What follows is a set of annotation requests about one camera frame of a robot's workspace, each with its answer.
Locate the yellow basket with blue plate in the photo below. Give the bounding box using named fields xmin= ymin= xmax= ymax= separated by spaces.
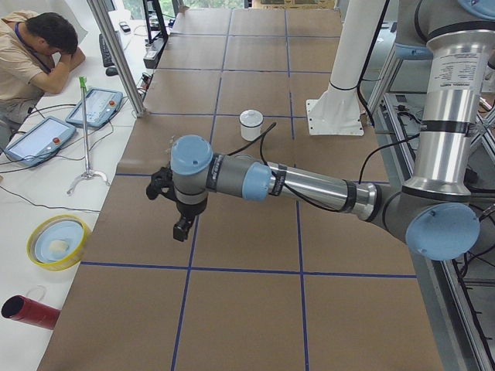
xmin=26 ymin=214 xmax=91 ymax=271

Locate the near blue teach pendant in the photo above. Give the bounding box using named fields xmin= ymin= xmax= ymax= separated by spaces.
xmin=4 ymin=116 xmax=76 ymax=166

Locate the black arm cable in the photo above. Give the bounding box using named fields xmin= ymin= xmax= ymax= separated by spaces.
xmin=226 ymin=121 xmax=378 ymax=213

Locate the white cup lid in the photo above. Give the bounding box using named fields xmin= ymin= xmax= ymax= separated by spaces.
xmin=239 ymin=110 xmax=264 ymax=128

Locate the seated man beige shirt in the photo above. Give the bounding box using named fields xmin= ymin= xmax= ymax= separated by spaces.
xmin=1 ymin=10 xmax=85 ymax=134

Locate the blue teach pendant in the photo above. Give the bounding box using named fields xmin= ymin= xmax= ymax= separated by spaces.
xmin=4 ymin=116 xmax=76 ymax=166
xmin=65 ymin=87 xmax=123 ymax=129

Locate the aluminium frame post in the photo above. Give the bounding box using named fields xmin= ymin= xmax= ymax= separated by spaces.
xmin=87 ymin=0 xmax=145 ymax=117

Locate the black keyboard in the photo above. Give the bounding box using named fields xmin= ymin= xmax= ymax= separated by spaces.
xmin=98 ymin=34 xmax=114 ymax=67

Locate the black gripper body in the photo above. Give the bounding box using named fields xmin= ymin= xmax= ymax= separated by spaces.
xmin=175 ymin=193 xmax=207 ymax=223

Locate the black computer mouse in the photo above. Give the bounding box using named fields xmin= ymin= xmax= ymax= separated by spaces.
xmin=105 ymin=66 xmax=118 ymax=77

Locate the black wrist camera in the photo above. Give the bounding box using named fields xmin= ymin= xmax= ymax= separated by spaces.
xmin=145 ymin=167 xmax=176 ymax=201

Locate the red cylinder tube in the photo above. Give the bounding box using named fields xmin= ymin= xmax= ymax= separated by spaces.
xmin=1 ymin=295 xmax=60 ymax=330

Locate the white enamel cup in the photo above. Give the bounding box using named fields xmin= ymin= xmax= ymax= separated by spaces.
xmin=240 ymin=117 xmax=263 ymax=141

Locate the far blue teach pendant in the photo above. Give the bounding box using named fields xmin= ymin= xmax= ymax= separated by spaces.
xmin=65 ymin=87 xmax=123 ymax=129

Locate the metal reacher grabber stick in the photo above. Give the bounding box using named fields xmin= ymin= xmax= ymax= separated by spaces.
xmin=67 ymin=76 xmax=111 ymax=196

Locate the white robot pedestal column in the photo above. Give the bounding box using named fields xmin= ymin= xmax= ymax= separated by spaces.
xmin=306 ymin=0 xmax=388 ymax=137

